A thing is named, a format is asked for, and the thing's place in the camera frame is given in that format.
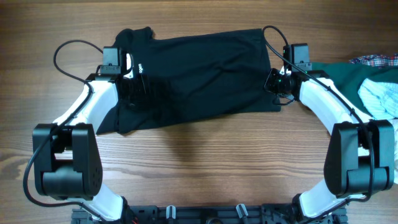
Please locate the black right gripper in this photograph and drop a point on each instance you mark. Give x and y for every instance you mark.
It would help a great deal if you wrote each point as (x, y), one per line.
(269, 84)

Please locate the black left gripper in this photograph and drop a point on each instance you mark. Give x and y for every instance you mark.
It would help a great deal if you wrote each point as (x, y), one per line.
(142, 86)

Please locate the black polo shirt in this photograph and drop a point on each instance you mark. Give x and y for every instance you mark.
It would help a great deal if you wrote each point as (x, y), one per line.
(193, 78)

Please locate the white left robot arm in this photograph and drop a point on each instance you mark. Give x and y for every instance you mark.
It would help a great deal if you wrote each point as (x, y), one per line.
(66, 161)

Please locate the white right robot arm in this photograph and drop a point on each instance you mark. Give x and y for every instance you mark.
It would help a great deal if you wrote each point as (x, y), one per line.
(360, 156)

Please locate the green garment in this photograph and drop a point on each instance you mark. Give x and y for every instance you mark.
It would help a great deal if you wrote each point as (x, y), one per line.
(348, 77)

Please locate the light blue striped shirt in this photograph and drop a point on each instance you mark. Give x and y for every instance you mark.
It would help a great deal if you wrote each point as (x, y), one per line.
(379, 98)

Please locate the red plaid shirt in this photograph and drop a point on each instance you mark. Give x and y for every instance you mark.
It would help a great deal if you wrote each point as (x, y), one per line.
(376, 60)

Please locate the beige cream garment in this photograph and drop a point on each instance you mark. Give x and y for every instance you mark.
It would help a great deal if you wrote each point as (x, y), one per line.
(394, 123)

